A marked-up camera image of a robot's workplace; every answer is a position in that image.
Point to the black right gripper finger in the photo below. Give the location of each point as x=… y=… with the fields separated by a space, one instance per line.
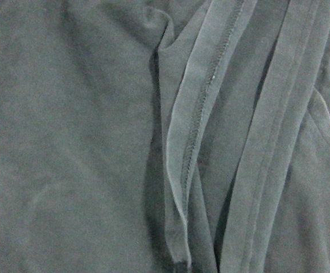
x=181 y=267

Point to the black graphic t-shirt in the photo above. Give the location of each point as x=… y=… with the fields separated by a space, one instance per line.
x=138 y=134

